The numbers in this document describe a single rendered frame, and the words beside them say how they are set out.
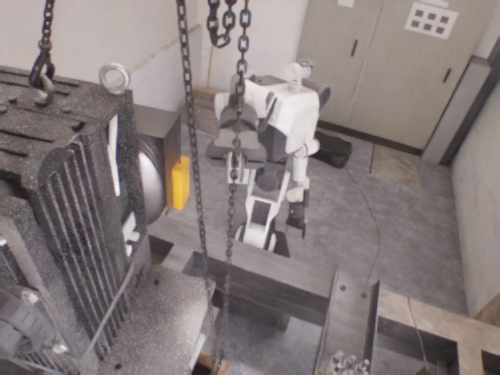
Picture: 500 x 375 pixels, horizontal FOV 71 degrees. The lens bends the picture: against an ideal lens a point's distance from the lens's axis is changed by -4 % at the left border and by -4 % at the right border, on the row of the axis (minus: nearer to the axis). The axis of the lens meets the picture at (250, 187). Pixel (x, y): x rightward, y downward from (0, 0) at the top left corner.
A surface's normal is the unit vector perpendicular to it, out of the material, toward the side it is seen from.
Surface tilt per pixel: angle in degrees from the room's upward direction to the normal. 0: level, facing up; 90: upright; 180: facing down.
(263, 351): 0
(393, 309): 0
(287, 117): 74
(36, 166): 39
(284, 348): 0
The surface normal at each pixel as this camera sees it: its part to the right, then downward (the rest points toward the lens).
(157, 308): 0.11, -0.73
